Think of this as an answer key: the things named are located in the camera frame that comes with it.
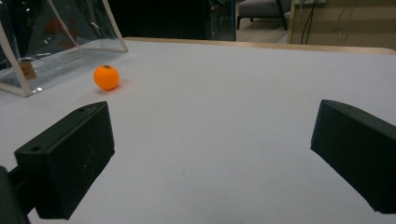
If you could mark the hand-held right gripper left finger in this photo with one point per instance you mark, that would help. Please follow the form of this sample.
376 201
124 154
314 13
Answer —
68 161

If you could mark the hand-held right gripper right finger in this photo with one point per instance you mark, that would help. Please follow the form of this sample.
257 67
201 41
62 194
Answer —
358 149

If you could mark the orange ball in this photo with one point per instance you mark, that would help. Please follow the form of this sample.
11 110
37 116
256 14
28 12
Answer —
106 77

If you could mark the transparent bag with beige trim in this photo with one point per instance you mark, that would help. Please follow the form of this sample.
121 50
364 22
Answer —
46 70

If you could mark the light wooden shelf unit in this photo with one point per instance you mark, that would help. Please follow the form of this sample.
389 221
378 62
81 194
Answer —
367 25

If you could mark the white table sheet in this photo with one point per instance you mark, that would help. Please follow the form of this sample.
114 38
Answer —
202 109

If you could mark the grey sofa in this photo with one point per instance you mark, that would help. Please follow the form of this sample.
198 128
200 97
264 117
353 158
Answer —
258 7

